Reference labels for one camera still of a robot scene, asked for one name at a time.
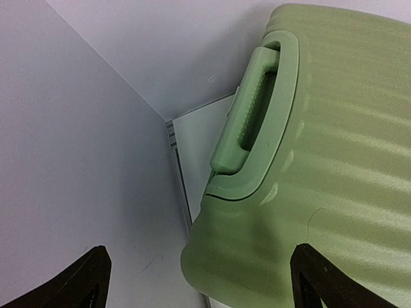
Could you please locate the green hard-shell suitcase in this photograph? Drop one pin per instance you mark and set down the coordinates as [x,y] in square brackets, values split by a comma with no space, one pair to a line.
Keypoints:
[315,150]

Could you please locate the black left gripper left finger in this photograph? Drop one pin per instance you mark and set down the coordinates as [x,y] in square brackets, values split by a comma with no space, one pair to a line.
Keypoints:
[85,283]

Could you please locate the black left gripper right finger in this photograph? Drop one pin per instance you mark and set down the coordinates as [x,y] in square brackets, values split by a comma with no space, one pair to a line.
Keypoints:
[317,282]

